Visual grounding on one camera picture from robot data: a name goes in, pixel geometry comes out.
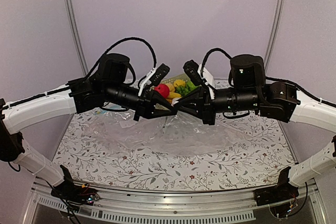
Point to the green toy pepper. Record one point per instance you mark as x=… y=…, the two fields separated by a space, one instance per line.
x=190 y=85

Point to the pink zip top bag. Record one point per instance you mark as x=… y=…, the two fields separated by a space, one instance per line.
x=185 y=135

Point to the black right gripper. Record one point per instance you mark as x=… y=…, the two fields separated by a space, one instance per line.
x=205 y=113

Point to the clear plastic bag with label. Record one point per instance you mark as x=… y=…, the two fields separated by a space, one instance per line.
x=120 y=133

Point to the yellow toy lemon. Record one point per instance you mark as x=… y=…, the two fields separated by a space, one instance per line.
x=179 y=83

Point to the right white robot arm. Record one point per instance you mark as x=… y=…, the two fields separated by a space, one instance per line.
x=282 y=100

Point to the aluminium frame post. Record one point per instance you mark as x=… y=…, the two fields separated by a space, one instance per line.
x=274 y=31
x=75 y=35

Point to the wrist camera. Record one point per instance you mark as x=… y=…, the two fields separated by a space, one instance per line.
x=152 y=79
x=200 y=77

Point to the aluminium front rail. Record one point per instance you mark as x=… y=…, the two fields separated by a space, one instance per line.
x=128 y=205

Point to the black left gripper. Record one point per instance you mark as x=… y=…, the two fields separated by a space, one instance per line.
x=145 y=105

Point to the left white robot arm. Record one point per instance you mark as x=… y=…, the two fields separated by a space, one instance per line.
x=105 y=83

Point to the green toy grapes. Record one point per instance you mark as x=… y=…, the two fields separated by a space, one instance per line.
x=182 y=90

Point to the yellow toy banana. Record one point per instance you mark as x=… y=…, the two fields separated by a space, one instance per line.
x=173 y=95

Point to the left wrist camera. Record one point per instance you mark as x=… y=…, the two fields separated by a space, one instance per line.
x=152 y=79

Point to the beige plastic basket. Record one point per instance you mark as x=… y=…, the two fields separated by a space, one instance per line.
x=169 y=83

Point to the floral table mat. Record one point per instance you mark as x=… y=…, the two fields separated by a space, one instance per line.
x=251 y=163

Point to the white toy egg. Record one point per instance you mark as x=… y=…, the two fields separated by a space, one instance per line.
x=175 y=100

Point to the red toy apple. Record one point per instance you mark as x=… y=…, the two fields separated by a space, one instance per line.
x=163 y=90

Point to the left aluminium frame post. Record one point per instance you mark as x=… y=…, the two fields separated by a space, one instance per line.
x=75 y=35

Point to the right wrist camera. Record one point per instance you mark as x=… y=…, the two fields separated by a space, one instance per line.
x=200 y=77

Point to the right aluminium frame post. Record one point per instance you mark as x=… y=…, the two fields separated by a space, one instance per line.
x=274 y=31

